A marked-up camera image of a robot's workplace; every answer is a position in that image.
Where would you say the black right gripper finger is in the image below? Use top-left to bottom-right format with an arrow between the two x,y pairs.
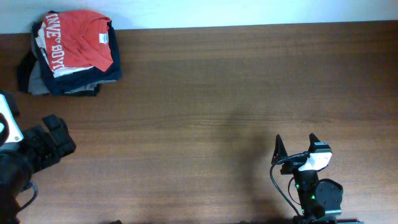
308,133 -> 320,152
271,134 -> 288,165

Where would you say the orange printed t-shirt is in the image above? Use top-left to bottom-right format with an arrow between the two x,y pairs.
34,10 -> 113,72

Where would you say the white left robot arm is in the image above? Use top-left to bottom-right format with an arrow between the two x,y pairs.
1,90 -> 76,224

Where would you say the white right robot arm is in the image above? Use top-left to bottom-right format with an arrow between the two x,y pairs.
269,133 -> 360,224

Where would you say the navy folded garment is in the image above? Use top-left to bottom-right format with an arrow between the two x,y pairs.
32,11 -> 122,96

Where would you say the grey folded garment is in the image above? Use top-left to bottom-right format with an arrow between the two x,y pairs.
28,61 -> 116,96

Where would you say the black folded garment bottom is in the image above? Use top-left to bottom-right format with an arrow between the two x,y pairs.
17,50 -> 38,94

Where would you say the white folded t-shirt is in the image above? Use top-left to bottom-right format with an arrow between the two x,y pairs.
35,28 -> 93,78

